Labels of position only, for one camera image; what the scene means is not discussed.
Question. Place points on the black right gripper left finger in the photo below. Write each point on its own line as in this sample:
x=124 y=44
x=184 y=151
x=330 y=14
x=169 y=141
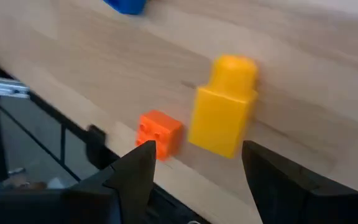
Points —
x=73 y=207

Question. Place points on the black frame clip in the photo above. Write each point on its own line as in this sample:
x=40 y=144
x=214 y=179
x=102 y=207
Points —
x=95 y=149

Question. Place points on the large yellow stud block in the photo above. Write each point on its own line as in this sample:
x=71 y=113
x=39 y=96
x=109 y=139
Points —
x=222 y=118

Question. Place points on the small blue stud block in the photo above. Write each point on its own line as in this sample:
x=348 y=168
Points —
x=126 y=6

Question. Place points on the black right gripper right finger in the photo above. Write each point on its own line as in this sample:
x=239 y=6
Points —
x=291 y=202

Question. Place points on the silver aluminium rail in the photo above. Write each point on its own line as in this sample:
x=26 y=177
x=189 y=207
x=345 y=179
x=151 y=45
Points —
x=2 y=87

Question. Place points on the small orange stud block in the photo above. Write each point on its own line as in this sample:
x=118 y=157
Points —
x=163 y=127

